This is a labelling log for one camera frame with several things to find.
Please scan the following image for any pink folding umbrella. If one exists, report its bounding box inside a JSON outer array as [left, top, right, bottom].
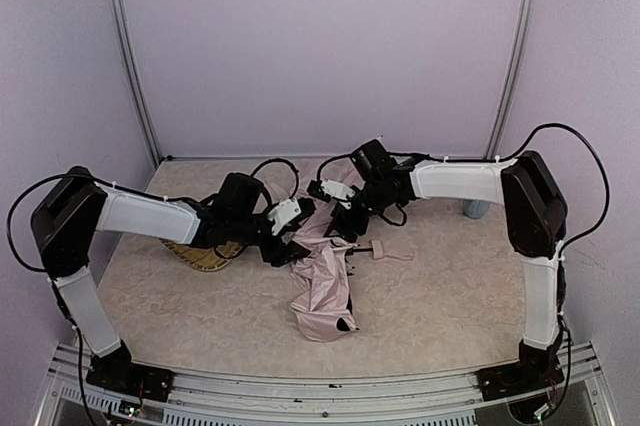
[[288, 218, 416, 345]]

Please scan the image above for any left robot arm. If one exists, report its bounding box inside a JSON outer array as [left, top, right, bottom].
[[31, 166, 315, 402]]

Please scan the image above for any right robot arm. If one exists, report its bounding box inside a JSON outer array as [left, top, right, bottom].
[[307, 139, 568, 401]]

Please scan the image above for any woven bamboo tray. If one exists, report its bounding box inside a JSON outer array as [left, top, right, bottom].
[[160, 239, 245, 272]]

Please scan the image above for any light blue mug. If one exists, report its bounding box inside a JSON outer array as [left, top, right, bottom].
[[463, 199, 491, 220]]

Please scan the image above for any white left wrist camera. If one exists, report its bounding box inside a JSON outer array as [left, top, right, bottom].
[[267, 199, 297, 236]]

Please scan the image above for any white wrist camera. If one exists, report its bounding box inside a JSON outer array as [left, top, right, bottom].
[[267, 199, 297, 236], [320, 179, 356, 210]]

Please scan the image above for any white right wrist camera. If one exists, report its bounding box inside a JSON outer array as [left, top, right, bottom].
[[320, 179, 356, 210]]

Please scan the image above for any front aluminium rail base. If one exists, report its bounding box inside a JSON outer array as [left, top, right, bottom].
[[34, 340, 616, 426]]

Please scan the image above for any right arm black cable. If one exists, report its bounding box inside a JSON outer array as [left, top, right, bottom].
[[514, 122, 612, 252]]

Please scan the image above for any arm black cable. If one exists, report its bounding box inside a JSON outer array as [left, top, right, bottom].
[[514, 122, 612, 252], [6, 173, 81, 272]]

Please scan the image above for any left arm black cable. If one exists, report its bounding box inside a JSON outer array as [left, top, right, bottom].
[[6, 173, 81, 272]]

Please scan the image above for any right aluminium frame post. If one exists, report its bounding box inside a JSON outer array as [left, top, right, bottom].
[[484, 0, 535, 159]]

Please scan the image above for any aluminium frame post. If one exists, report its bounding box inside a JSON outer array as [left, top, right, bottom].
[[484, 0, 535, 159], [109, 0, 163, 168]]

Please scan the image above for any left aluminium frame post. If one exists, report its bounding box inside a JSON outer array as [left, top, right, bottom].
[[109, 0, 163, 168]]

